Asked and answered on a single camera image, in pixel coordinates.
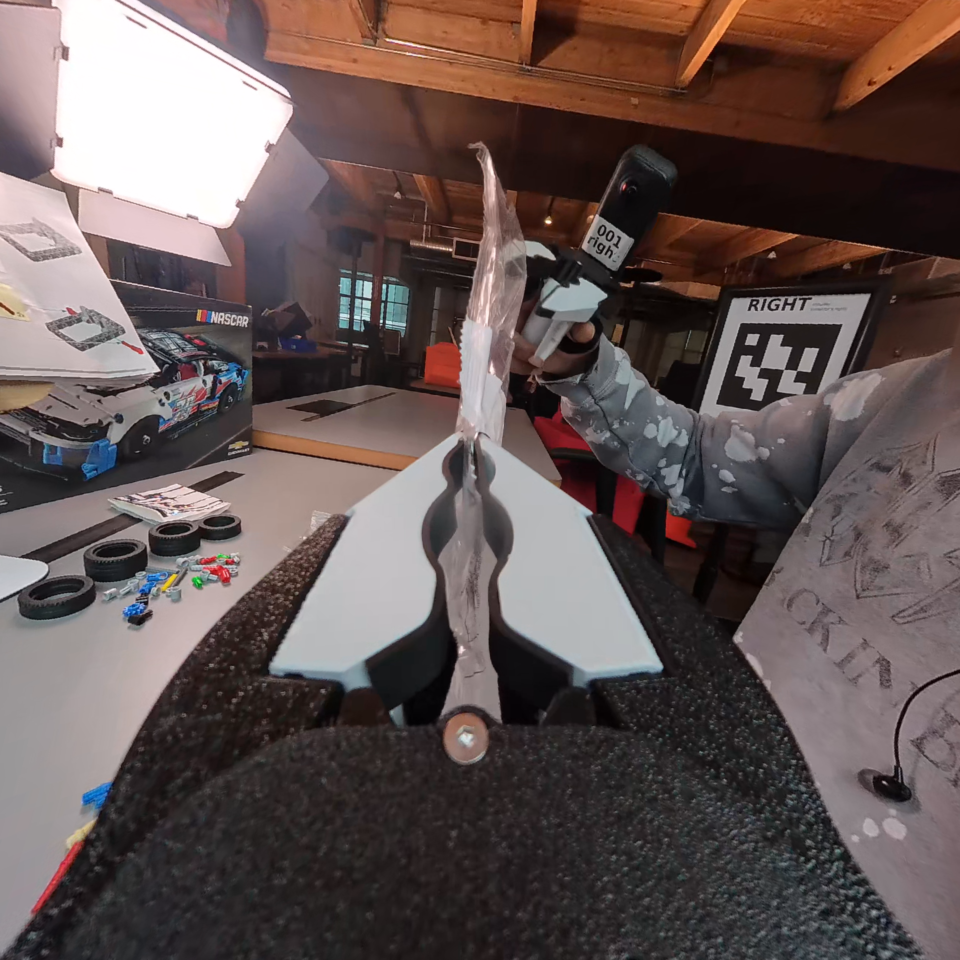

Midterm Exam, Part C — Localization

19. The grey desk with wooden edge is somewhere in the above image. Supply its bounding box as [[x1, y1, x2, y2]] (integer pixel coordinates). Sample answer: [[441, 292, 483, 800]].
[[251, 384, 564, 490]]

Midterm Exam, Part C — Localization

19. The person's right hand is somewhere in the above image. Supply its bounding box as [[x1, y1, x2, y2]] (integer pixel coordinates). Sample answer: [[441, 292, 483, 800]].
[[510, 328, 606, 384]]

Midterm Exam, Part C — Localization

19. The black and white marker sign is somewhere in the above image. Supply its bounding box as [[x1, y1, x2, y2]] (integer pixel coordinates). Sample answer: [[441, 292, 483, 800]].
[[693, 276, 891, 418]]

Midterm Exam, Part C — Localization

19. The toy race car box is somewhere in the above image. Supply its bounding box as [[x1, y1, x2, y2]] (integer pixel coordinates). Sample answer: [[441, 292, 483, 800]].
[[0, 281, 255, 516]]

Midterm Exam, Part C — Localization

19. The printed building instruction sheet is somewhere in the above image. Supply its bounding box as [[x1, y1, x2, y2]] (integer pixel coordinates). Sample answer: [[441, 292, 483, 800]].
[[0, 172, 161, 381]]

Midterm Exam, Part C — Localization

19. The studio light panel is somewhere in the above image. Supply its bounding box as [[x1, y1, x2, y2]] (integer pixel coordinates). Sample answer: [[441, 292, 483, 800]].
[[48, 0, 331, 268]]

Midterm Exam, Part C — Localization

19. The black microphone cable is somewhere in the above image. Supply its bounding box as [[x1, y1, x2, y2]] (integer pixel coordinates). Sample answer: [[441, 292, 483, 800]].
[[858, 666, 960, 805]]

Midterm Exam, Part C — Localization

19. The red chair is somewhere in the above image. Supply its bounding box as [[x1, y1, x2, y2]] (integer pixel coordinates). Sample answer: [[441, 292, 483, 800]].
[[534, 416, 696, 550]]

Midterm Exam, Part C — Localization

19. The clear plastic bag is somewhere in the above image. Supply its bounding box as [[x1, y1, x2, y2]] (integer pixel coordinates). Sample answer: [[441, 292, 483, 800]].
[[438, 142, 528, 680]]

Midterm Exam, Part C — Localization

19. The person's grey printed sweatshirt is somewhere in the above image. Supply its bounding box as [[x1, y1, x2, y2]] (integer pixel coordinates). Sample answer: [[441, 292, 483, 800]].
[[733, 348, 960, 960]]

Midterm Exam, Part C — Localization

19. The person's right forearm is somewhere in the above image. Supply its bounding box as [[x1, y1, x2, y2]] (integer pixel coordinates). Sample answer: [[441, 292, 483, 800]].
[[541, 341, 811, 526]]

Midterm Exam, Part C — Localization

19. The white book stand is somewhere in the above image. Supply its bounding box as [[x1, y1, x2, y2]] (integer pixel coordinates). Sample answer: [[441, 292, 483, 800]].
[[0, 378, 55, 603]]

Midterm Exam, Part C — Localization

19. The small printed booklet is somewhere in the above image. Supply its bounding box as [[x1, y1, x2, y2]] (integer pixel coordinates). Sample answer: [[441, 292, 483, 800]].
[[108, 483, 232, 525]]

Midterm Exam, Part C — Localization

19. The pile of small toy bricks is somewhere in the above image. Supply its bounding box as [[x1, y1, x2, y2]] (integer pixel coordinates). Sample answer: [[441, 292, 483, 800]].
[[103, 551, 243, 627]]

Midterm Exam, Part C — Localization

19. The orange bag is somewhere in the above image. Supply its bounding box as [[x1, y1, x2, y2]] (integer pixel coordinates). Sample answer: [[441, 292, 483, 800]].
[[423, 341, 463, 389]]

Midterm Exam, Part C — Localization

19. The red toy brick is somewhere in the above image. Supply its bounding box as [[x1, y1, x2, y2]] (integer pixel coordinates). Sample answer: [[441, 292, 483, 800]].
[[30, 840, 85, 918]]

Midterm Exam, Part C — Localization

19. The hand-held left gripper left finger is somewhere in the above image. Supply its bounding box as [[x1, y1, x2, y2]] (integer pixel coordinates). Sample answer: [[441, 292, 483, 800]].
[[268, 436, 468, 727]]

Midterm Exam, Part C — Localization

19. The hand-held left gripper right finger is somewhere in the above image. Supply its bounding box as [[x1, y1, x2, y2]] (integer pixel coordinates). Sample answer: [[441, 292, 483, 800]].
[[476, 436, 666, 727]]

